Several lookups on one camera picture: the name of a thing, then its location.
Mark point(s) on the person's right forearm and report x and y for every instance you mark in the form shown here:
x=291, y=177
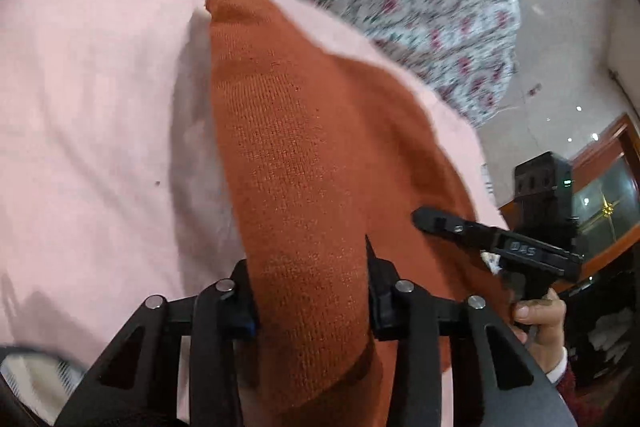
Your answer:
x=570, y=382

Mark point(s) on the person's right hand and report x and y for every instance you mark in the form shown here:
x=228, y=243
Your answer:
x=542, y=322

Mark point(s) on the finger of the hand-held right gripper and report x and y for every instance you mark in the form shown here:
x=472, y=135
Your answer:
x=450, y=224

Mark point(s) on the wooden glass door cabinet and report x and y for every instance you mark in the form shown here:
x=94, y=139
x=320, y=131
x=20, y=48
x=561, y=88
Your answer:
x=610, y=192

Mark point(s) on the pink printed bed sheet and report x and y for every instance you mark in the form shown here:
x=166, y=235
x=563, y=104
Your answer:
x=100, y=107

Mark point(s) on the orange knit sweater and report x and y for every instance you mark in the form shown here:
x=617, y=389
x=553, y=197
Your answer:
x=300, y=157

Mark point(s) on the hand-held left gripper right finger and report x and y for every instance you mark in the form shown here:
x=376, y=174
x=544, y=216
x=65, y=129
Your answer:
x=380, y=304

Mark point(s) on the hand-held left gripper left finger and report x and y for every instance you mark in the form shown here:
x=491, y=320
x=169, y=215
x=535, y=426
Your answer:
x=247, y=322

